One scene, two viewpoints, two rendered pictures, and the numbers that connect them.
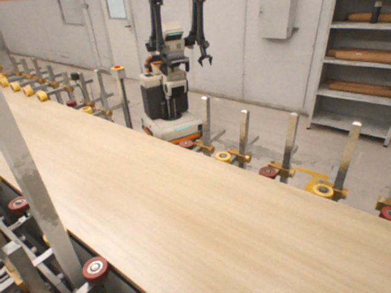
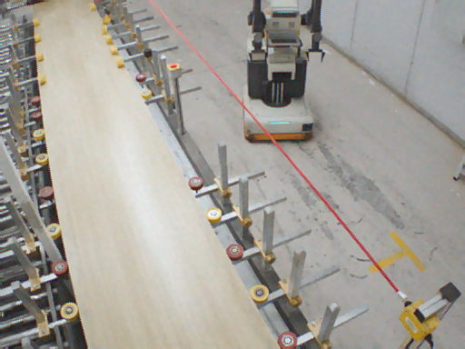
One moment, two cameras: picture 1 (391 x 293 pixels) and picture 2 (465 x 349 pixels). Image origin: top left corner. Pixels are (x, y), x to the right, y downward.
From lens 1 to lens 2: 1.19 m
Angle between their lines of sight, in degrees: 25
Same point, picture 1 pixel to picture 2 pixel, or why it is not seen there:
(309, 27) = not seen: outside the picture
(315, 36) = not seen: outside the picture
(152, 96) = (254, 71)
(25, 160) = (22, 195)
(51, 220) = (37, 229)
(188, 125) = (289, 121)
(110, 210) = (91, 227)
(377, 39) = not seen: outside the picture
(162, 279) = (88, 296)
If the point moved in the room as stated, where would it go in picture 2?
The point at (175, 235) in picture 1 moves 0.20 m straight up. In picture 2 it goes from (115, 272) to (103, 246)
